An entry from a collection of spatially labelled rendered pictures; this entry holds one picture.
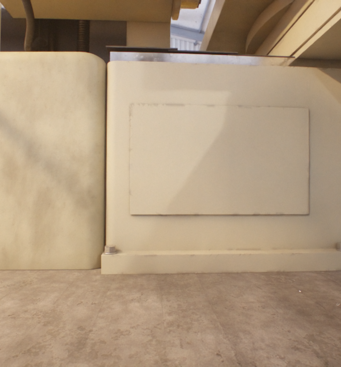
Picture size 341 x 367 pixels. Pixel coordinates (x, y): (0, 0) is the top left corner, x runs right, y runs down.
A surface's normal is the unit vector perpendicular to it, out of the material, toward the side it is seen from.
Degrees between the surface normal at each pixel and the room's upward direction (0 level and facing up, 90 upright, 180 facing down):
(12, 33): 90
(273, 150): 90
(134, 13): 180
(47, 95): 90
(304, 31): 90
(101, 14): 180
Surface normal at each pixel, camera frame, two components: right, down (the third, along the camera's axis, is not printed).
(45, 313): 0.00, -1.00
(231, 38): 0.00, 1.00
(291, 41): -1.00, 0.00
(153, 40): 0.06, 0.00
